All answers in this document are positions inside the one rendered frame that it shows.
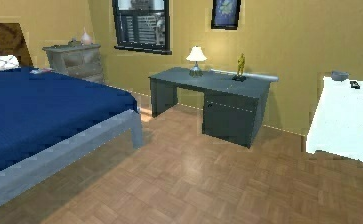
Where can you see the dark grey desk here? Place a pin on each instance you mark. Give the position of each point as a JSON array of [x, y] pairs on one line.
[[219, 103]]

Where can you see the white shade table lamp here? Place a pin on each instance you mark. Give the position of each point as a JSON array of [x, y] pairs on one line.
[[196, 60]]

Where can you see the gold statuette on black base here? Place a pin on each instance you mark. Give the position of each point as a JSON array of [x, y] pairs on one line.
[[240, 66]]

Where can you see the black framed window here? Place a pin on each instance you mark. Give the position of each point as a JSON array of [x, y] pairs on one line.
[[142, 25]]

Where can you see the grey chest of drawers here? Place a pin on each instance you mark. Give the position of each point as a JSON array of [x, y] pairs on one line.
[[77, 61]]

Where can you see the pale pink vase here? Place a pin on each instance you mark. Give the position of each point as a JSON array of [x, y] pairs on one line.
[[86, 38]]

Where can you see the small dark grey object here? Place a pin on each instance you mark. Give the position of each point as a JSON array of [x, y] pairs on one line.
[[74, 42]]

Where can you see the small flat book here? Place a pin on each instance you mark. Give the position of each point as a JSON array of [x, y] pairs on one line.
[[40, 70]]

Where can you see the grey bowl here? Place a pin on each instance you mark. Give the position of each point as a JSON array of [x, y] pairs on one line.
[[339, 75]]

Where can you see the white pillow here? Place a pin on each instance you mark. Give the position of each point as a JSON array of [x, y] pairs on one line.
[[1, 62]]

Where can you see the black framed wall picture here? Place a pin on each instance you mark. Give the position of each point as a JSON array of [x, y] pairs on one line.
[[225, 13]]

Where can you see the blue bed with grey frame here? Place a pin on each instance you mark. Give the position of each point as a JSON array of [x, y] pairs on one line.
[[39, 110]]

